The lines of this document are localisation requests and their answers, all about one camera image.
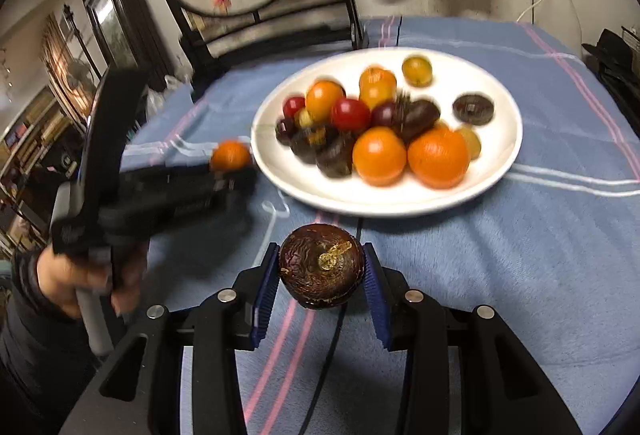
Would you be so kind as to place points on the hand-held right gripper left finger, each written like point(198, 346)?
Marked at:
point(265, 295)

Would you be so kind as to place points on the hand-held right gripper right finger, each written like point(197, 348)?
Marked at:
point(376, 295)

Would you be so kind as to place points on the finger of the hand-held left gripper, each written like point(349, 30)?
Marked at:
point(235, 195)

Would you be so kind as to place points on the small orange kumquat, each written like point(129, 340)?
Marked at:
point(230, 156)
point(375, 97)
point(377, 76)

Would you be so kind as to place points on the dark brown water chestnut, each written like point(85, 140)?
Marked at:
point(419, 119)
point(473, 108)
point(310, 275)
point(336, 158)
point(307, 146)

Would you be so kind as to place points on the small yellow fruit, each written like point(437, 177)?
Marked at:
point(471, 142)
point(303, 117)

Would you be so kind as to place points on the red cherry tomato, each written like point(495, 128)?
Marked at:
point(350, 113)
point(293, 105)

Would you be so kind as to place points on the smooth orange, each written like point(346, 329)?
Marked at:
point(379, 156)
point(325, 100)

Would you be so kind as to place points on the large textured mandarin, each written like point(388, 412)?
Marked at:
point(438, 157)

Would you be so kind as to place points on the white oval plate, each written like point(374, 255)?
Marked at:
point(495, 115)

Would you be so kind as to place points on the green-yellow mandarin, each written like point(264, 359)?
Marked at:
point(417, 70)

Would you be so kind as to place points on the person's left forearm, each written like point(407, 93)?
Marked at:
point(30, 355)

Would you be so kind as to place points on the person's left hand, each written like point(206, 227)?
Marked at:
point(60, 280)

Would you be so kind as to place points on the dark cherry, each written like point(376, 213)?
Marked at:
point(285, 131)

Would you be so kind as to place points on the clear plastic bags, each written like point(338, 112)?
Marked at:
point(157, 100)

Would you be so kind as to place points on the blue striped tablecloth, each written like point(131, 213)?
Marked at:
point(500, 290)

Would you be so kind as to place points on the wooden bookshelf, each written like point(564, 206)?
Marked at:
point(35, 140)

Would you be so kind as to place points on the dark red grape on plate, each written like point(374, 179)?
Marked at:
point(385, 115)

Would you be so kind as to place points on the dark wooden framed panel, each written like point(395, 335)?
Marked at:
point(120, 15)

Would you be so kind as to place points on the black bag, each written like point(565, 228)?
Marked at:
point(615, 65)

